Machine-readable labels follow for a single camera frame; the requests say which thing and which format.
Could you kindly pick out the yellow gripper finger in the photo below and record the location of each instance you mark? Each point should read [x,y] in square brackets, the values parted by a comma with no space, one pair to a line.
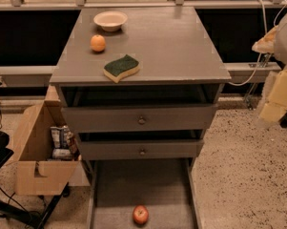
[273,105]
[267,43]

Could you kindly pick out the red apple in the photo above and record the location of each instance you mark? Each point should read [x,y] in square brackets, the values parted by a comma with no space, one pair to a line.
[140,214]

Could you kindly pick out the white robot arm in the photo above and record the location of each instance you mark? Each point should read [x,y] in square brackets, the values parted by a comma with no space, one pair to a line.
[280,53]

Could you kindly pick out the grey top drawer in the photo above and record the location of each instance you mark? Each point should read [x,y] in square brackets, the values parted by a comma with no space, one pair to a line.
[138,119]

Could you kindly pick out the grey middle drawer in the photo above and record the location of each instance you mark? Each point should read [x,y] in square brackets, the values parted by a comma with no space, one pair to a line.
[108,150]

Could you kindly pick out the grey wooden drawer cabinet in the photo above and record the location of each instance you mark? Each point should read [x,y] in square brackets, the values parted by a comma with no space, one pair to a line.
[151,94]

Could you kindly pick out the grey open bottom drawer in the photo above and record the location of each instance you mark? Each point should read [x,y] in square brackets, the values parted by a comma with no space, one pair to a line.
[164,186]

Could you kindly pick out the green yellow sponge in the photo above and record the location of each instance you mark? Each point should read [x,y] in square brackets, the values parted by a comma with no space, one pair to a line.
[121,68]

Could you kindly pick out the white bowl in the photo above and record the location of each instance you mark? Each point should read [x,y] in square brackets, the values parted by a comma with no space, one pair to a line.
[110,21]

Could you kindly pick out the orange fruit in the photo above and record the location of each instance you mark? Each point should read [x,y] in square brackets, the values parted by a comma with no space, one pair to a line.
[98,43]

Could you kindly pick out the snack packages in box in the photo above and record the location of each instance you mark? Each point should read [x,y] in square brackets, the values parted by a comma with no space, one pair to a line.
[63,143]

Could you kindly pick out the brown cardboard box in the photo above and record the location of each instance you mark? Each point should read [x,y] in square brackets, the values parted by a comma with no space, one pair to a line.
[37,172]

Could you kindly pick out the black chair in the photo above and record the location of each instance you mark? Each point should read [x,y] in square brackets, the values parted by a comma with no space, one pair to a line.
[31,219]

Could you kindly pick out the grey metal rail frame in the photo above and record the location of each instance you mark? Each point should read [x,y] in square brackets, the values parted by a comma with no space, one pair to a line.
[22,70]

